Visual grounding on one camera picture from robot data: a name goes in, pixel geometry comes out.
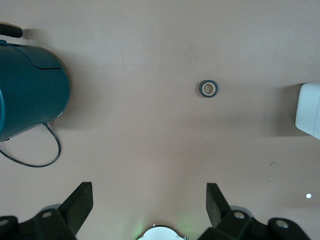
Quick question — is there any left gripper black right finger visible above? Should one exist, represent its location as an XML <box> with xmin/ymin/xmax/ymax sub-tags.
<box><xmin>198</xmin><ymin>182</ymin><xmax>311</xmax><ymax>240</ymax></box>

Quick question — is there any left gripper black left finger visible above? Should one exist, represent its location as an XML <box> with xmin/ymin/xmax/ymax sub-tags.
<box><xmin>0</xmin><ymin>181</ymin><xmax>94</xmax><ymax>240</ymax></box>

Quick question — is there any black tape roll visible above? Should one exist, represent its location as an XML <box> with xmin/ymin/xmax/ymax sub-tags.
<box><xmin>199</xmin><ymin>79</ymin><xmax>220</xmax><ymax>99</ymax></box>

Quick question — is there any dark teal pedal trash can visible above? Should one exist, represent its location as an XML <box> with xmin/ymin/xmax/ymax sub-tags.
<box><xmin>0</xmin><ymin>39</ymin><xmax>71</xmax><ymax>143</ymax></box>

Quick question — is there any grey open plastic box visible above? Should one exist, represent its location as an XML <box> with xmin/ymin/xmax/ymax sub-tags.
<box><xmin>294</xmin><ymin>82</ymin><xmax>320</xmax><ymax>140</ymax></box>

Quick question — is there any black trash can foot pedal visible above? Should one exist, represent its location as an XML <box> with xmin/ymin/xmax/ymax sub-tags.
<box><xmin>0</xmin><ymin>22</ymin><xmax>23</xmax><ymax>39</ymax></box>

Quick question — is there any black power cord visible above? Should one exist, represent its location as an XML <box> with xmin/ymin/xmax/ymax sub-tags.
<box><xmin>0</xmin><ymin>122</ymin><xmax>62</xmax><ymax>168</ymax></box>

